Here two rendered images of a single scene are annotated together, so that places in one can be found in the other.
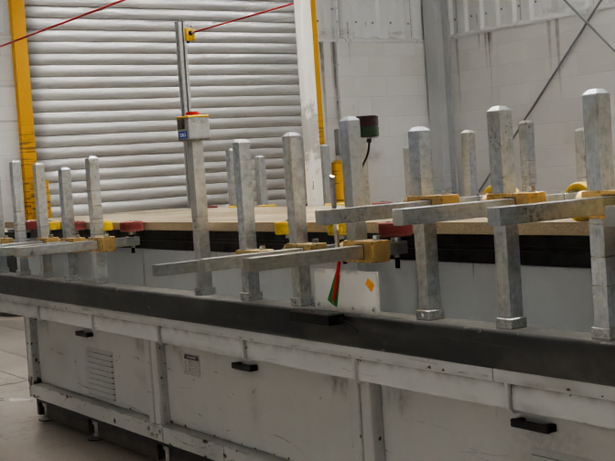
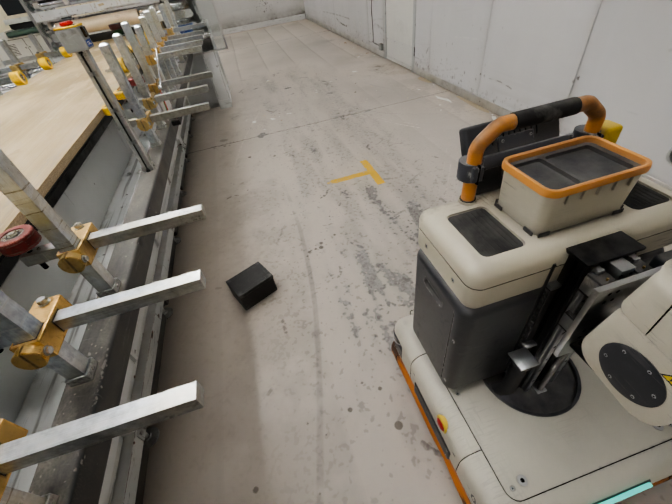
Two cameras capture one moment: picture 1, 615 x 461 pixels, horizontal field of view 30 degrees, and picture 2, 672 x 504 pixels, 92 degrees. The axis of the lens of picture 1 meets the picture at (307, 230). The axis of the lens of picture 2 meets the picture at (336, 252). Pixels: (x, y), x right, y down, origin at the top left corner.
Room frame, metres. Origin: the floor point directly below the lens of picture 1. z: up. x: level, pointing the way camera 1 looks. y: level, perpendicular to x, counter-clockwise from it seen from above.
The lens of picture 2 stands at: (4.27, 1.55, 1.29)
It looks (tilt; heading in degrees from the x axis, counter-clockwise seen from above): 43 degrees down; 204
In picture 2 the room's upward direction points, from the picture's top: 10 degrees counter-clockwise
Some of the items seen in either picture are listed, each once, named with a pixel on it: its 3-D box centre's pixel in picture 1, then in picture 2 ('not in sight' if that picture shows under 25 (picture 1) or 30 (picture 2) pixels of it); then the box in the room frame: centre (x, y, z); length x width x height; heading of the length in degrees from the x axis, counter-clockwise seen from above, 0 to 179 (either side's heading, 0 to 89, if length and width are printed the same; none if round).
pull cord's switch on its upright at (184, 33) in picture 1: (192, 134); not in sight; (5.65, 0.53, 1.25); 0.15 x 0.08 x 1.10; 34
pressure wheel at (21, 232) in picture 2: (132, 236); (29, 251); (3.97, 0.61, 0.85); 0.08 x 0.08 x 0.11
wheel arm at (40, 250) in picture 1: (79, 247); (118, 234); (3.86, 0.77, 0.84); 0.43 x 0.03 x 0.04; 124
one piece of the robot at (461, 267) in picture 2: not in sight; (533, 281); (3.59, 1.79, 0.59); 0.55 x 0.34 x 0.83; 124
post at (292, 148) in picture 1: (297, 227); (143, 89); (2.90, 0.02, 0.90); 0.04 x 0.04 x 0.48; 34
